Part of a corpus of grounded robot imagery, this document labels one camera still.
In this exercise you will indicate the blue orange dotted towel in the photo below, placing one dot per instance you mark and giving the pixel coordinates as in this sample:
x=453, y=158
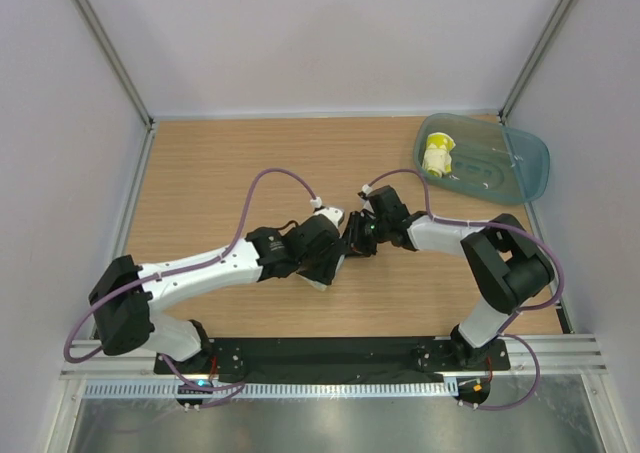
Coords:
x=318, y=279

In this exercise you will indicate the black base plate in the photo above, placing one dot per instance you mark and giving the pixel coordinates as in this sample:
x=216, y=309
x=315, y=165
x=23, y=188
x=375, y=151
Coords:
x=228, y=356

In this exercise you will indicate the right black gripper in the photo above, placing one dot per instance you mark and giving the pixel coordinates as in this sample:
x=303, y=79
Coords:
x=353, y=241

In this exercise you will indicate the left aluminium frame post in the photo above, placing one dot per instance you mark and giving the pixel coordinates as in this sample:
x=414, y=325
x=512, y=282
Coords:
x=107, y=48

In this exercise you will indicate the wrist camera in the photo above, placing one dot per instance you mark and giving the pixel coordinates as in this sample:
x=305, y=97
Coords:
x=312, y=238
x=386, y=205

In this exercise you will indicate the white slotted cable duct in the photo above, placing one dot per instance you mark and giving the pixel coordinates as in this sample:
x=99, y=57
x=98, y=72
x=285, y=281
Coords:
x=175, y=389

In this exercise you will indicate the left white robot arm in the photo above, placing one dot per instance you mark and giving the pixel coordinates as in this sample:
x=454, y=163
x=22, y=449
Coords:
x=130, y=302

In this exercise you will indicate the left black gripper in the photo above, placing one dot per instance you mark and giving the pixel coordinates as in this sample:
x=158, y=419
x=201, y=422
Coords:
x=324, y=272

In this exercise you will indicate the yellow green patterned towel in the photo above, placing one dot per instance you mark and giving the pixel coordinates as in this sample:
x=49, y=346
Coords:
x=437, y=160

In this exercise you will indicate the aluminium frame post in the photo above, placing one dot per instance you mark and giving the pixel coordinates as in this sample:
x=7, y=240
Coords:
x=543, y=44
x=107, y=48

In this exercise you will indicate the front aluminium rail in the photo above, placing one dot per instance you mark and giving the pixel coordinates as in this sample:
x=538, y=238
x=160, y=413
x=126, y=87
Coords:
x=556, y=354

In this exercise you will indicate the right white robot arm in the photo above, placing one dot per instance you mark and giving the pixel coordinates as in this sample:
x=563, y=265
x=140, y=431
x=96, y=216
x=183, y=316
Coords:
x=508, y=265

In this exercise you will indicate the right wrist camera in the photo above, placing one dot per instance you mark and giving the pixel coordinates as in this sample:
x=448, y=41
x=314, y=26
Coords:
x=386, y=205

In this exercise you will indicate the clear blue plastic tray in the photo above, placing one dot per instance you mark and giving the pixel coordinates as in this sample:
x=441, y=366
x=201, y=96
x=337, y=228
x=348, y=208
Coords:
x=489, y=161

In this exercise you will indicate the right aluminium frame post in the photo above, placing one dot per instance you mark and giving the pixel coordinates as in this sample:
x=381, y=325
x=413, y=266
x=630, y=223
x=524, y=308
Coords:
x=543, y=44

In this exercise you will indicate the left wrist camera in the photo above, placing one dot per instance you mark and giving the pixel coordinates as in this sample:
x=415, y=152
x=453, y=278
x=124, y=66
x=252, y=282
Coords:
x=312, y=238

